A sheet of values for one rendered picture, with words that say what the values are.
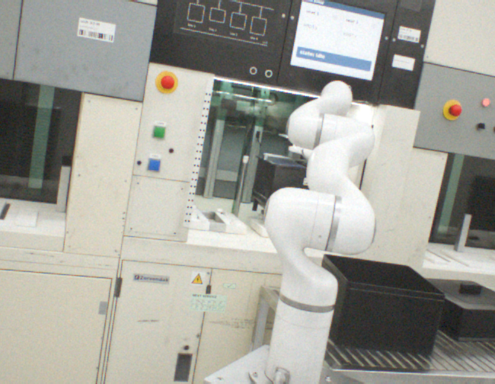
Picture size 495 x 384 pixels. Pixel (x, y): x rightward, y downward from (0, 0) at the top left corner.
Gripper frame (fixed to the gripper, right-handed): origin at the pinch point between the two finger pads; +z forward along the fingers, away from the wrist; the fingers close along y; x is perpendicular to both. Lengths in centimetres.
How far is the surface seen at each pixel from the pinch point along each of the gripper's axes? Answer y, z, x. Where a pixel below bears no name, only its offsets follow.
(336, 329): -7, -75, -42
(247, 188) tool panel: 0, 54, -27
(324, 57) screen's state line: -7.7, -30.1, 29.8
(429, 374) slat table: 12, -92, -45
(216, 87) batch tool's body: -29.3, 19.9, 14.9
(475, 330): 41, -68, -41
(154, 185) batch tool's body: -54, -30, -18
